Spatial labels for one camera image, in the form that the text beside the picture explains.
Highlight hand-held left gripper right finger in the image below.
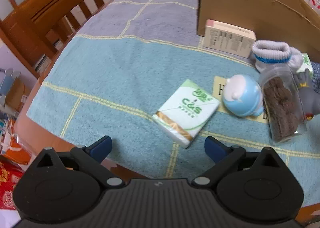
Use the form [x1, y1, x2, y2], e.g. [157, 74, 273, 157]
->
[191, 136, 285, 189]

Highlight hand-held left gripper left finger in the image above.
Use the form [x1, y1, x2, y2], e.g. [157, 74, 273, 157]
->
[35, 135, 126, 189]

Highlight green white tissue pack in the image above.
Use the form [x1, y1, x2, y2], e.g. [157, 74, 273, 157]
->
[152, 79, 221, 149]
[301, 52, 314, 74]

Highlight round light blue toy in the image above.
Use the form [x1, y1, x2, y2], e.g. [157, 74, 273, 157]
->
[222, 74, 265, 118]

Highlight yellow card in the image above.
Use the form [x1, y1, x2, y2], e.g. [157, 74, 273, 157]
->
[211, 76, 270, 124]

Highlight clear jar brown contents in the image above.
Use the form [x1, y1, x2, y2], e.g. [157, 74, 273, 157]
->
[258, 66, 308, 146]

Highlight grey rubber toy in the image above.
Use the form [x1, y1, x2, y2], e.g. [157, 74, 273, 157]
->
[292, 69, 320, 121]

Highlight long white pink carton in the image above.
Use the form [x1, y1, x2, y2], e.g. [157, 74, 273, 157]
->
[203, 19, 257, 59]

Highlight white sock blue stripe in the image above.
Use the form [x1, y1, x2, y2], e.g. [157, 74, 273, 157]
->
[251, 40, 305, 74]

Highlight blue knit sock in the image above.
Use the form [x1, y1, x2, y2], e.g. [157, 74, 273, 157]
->
[311, 62, 320, 86]

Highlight blue checked towel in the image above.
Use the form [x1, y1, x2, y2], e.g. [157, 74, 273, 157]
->
[26, 0, 320, 206]

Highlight orange bag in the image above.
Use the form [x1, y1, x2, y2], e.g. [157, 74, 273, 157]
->
[0, 140, 33, 166]

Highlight small cardboard box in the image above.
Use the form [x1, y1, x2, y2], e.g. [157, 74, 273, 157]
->
[5, 77, 31, 111]

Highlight red bag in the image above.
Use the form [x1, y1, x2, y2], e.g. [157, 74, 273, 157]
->
[0, 162, 26, 211]

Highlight wooden chair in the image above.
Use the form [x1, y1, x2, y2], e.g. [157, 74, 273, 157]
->
[0, 0, 105, 79]

